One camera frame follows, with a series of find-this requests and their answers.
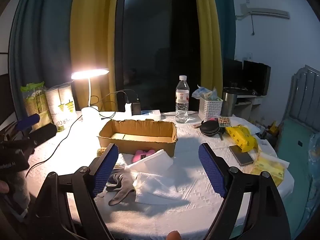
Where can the black round case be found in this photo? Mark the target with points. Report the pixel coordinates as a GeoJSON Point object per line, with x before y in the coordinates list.
{"type": "Point", "coordinates": [209, 128]}

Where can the steel cup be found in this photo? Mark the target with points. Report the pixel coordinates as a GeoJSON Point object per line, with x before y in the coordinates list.
{"type": "Point", "coordinates": [228, 103]}

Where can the white desk lamp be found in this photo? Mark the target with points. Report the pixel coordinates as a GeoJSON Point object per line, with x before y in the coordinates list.
{"type": "Point", "coordinates": [90, 100]}

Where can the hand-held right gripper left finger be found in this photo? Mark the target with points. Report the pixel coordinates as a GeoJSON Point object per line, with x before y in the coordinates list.
{"type": "Point", "coordinates": [105, 171]}

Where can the person's right hand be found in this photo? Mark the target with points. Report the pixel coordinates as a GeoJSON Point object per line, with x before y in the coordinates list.
{"type": "Point", "coordinates": [173, 236]}

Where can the blue plastic packet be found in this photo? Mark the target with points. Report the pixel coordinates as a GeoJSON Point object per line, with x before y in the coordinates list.
{"type": "Point", "coordinates": [201, 92]}

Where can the pink plush toy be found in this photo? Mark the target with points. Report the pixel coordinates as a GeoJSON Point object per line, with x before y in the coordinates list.
{"type": "Point", "coordinates": [143, 155]}

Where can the white tablecloth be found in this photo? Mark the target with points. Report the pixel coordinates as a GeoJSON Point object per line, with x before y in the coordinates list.
{"type": "Point", "coordinates": [190, 205]}

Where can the clear water bottle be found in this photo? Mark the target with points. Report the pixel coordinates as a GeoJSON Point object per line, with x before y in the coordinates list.
{"type": "Point", "coordinates": [181, 100]}

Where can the black patterned small pouch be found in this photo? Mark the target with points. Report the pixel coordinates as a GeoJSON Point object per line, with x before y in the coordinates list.
{"type": "Point", "coordinates": [122, 188]}

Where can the white air conditioner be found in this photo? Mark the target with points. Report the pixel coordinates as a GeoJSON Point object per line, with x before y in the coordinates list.
{"type": "Point", "coordinates": [265, 11]}

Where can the white charger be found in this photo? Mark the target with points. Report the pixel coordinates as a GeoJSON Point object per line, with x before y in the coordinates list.
{"type": "Point", "coordinates": [128, 108]}

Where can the green paper cups package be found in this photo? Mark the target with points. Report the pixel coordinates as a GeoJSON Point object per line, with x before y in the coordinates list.
{"type": "Point", "coordinates": [33, 102]}

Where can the white perforated basket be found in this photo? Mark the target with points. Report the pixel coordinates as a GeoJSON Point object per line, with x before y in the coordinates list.
{"type": "Point", "coordinates": [210, 108]}

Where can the person's left hand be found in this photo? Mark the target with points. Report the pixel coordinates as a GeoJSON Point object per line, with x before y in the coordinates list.
{"type": "Point", "coordinates": [3, 187]}

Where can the brown plush toy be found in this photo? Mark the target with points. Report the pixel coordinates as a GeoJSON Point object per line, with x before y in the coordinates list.
{"type": "Point", "coordinates": [102, 152]}

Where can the grey headboard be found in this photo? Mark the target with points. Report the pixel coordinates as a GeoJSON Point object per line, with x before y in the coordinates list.
{"type": "Point", "coordinates": [302, 95]}

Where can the dark smartphone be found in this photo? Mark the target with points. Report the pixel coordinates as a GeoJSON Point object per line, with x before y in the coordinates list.
{"type": "Point", "coordinates": [241, 155]}

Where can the cardboard box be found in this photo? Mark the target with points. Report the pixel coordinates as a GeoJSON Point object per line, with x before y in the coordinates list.
{"type": "Point", "coordinates": [140, 136]}

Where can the checkered card box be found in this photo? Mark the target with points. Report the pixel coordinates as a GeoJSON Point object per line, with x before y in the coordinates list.
{"type": "Point", "coordinates": [223, 122]}

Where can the dark window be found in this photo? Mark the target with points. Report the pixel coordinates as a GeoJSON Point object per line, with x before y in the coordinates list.
{"type": "Point", "coordinates": [157, 42]}

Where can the teal curtain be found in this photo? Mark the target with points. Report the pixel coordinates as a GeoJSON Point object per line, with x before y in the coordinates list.
{"type": "Point", "coordinates": [226, 17]}
{"type": "Point", "coordinates": [40, 35]}

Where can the white computer desk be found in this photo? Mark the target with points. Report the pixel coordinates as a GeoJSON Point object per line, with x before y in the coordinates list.
{"type": "Point", "coordinates": [247, 105]}

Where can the person's left forearm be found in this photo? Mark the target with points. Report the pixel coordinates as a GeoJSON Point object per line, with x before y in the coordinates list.
{"type": "Point", "coordinates": [18, 192]}

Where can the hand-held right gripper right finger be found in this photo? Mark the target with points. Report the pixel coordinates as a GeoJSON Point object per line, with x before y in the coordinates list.
{"type": "Point", "coordinates": [212, 173]}

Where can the black monitor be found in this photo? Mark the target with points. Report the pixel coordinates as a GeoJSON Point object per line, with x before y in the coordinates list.
{"type": "Point", "coordinates": [232, 72]}
{"type": "Point", "coordinates": [256, 77]}

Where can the brown key fob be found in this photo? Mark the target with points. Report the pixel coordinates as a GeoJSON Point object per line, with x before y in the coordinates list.
{"type": "Point", "coordinates": [197, 125]}

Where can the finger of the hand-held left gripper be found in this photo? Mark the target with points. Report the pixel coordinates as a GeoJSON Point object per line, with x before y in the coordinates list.
{"type": "Point", "coordinates": [45, 133]}
{"type": "Point", "coordinates": [28, 121]}

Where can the pale yellow tissue pack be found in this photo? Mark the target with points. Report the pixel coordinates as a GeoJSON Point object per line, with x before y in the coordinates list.
{"type": "Point", "coordinates": [268, 167]}

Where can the bag of cotton swabs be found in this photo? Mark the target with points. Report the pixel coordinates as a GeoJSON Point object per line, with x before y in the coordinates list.
{"type": "Point", "coordinates": [152, 162]}

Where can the white paper towel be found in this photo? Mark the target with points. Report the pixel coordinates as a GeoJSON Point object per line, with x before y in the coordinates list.
{"type": "Point", "coordinates": [160, 188]}

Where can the white paper cups package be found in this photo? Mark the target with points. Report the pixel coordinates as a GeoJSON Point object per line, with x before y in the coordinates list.
{"type": "Point", "coordinates": [62, 105]}

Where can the yellow curtain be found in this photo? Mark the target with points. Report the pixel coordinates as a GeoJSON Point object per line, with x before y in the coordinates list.
{"type": "Point", "coordinates": [208, 35]}
{"type": "Point", "coordinates": [92, 30]}

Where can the black power adapter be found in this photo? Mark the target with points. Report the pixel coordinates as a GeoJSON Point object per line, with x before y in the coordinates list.
{"type": "Point", "coordinates": [136, 108]}

